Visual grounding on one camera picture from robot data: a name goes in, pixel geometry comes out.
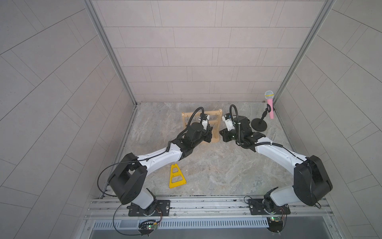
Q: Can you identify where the wooden jewelry display stand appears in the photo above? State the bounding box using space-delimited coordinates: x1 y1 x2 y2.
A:
182 109 222 143

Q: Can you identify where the pink toy microphone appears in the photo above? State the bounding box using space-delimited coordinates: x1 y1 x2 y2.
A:
265 90 274 119

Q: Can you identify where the right green circuit board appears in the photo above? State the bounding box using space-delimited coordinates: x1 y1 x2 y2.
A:
267 217 285 234

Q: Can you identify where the aluminium mounting rail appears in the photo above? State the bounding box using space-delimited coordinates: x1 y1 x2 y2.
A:
83 194 333 220

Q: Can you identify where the left green circuit board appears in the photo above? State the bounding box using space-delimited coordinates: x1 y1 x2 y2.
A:
138 220 159 235

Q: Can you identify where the green circuit board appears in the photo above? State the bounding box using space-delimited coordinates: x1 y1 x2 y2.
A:
138 220 159 235
267 217 285 234

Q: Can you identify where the yellow triangular plastic frame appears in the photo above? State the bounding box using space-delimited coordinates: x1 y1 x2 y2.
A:
169 164 187 189

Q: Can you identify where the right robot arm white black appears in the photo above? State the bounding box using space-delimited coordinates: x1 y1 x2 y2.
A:
219 105 333 215

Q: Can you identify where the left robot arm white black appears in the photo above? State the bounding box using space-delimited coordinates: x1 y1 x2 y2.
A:
107 107 213 216

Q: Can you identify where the black microphone stand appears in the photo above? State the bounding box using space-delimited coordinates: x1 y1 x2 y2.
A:
251 104 271 132

